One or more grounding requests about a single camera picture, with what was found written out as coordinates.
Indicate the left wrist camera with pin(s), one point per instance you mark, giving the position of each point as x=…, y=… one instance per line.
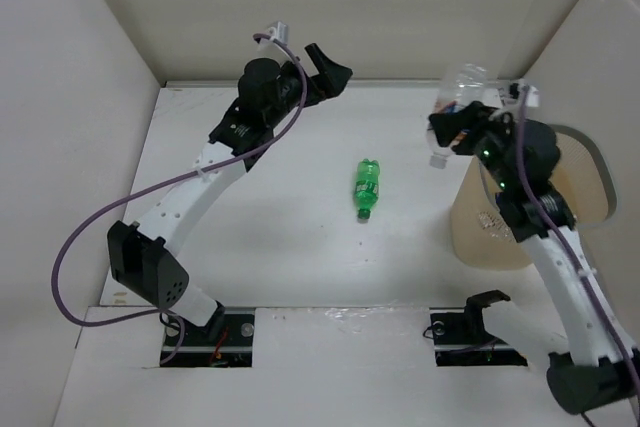
x=276, y=33

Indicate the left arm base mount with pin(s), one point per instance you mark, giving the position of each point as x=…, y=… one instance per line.
x=231, y=348

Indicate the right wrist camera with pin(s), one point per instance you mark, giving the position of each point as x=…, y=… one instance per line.
x=511, y=94

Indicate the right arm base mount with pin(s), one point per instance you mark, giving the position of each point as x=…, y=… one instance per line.
x=460, y=339

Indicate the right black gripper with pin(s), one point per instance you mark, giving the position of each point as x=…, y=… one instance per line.
x=472, y=116

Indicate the clear bottle orange blue label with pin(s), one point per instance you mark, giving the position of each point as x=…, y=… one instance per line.
x=461, y=84

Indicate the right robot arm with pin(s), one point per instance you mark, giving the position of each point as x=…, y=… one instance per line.
x=596, y=362

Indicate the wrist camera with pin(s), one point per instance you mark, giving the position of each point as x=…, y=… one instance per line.
x=511, y=94
x=276, y=33

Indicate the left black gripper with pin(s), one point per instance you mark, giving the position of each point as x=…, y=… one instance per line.
x=330, y=81

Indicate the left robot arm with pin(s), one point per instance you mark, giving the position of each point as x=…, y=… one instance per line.
x=143, y=254

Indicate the green plastic bottle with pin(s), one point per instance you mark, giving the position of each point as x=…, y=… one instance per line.
x=366, y=188

